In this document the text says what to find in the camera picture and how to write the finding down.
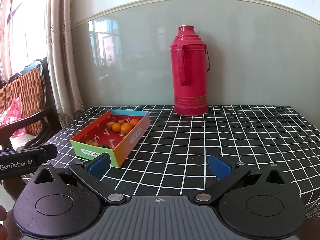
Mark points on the black white checkered tablecloth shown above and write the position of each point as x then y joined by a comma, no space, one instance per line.
200,140

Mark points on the dark wooden armchair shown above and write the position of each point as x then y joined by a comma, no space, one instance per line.
47,100

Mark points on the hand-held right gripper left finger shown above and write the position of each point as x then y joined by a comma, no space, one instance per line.
99,167

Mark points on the colourful cardboard box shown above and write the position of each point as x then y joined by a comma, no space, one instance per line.
125,140

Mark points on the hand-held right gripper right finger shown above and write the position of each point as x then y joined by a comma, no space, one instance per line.
219,167

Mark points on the yellow green fruit piece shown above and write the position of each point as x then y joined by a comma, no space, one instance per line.
88,142

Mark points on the small orange kumquat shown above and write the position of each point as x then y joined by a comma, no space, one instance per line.
134,122
115,127
125,129

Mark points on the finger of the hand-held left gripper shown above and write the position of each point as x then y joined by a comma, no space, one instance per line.
51,151

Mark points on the red thermos flask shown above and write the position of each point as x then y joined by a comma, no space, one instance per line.
191,80

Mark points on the beige patterned curtain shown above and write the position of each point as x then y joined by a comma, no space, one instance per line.
62,55

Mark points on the red white plastic bag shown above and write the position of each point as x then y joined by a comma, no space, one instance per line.
12,115

